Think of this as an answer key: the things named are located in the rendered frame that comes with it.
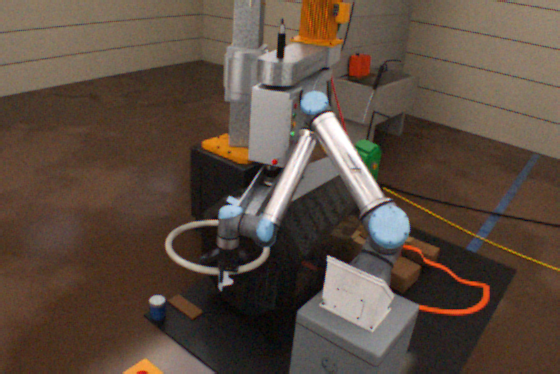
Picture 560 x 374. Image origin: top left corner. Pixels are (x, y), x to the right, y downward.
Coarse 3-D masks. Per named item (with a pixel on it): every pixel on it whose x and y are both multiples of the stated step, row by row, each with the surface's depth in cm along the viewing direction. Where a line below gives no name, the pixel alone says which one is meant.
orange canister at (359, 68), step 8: (352, 56) 587; (360, 56) 587; (368, 56) 596; (352, 64) 589; (360, 64) 584; (368, 64) 601; (352, 72) 593; (360, 72) 590; (368, 72) 607; (360, 80) 591
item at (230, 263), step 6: (228, 252) 195; (234, 252) 195; (222, 258) 195; (228, 258) 196; (234, 258) 196; (222, 264) 194; (228, 264) 195; (234, 264) 195; (228, 270) 197; (234, 270) 196
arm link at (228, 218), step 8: (224, 208) 189; (232, 208) 189; (240, 208) 189; (224, 216) 186; (232, 216) 185; (240, 216) 186; (224, 224) 187; (232, 224) 186; (224, 232) 188; (232, 232) 188
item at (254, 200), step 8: (256, 176) 266; (280, 176) 269; (256, 184) 267; (272, 184) 261; (248, 192) 258; (256, 192) 262; (264, 192) 262; (272, 192) 261; (240, 200) 251; (248, 200) 258; (256, 200) 257; (264, 200) 252; (248, 208) 253; (256, 208) 253
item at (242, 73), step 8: (224, 64) 346; (232, 64) 337; (240, 64) 334; (248, 64) 334; (256, 64) 332; (224, 72) 348; (232, 72) 339; (240, 72) 337; (248, 72) 337; (256, 72) 333; (224, 80) 350; (232, 80) 342; (240, 80) 339; (248, 80) 339; (256, 80) 334; (232, 88) 344; (240, 88) 342; (248, 88) 342
